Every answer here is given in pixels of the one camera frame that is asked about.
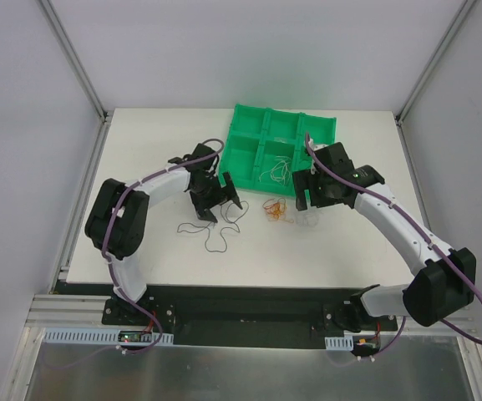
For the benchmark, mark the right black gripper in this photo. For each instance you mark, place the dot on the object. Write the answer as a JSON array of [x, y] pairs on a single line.
[[306, 189]]

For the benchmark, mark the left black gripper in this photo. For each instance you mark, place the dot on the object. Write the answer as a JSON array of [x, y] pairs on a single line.
[[216, 199]]

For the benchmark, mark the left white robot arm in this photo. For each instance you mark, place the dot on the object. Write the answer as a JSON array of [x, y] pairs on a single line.
[[116, 222]]

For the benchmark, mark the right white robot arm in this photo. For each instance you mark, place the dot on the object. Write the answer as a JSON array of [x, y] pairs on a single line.
[[443, 275]]

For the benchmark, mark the green compartment tray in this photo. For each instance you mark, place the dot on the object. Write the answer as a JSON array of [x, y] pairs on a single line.
[[264, 147]]

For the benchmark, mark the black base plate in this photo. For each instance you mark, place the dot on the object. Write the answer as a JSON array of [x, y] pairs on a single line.
[[247, 317]]

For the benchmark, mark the left aluminium post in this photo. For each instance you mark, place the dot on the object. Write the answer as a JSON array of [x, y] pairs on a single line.
[[64, 41]]

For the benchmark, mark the aluminium post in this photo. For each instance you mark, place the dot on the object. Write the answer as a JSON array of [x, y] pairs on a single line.
[[64, 41], [449, 35]]

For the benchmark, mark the right white cable duct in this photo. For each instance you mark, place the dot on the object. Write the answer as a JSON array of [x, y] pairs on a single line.
[[344, 343]]

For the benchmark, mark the white cable duct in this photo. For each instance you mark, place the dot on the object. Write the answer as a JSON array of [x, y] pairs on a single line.
[[344, 343], [106, 337]]

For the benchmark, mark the aluminium frame rail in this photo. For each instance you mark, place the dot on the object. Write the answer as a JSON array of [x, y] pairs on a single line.
[[65, 311]]

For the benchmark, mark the left white cable duct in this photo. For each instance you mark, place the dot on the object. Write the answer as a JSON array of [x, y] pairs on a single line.
[[106, 337]]

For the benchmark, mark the right aluminium post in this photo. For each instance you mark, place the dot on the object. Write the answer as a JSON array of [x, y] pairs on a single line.
[[449, 35]]

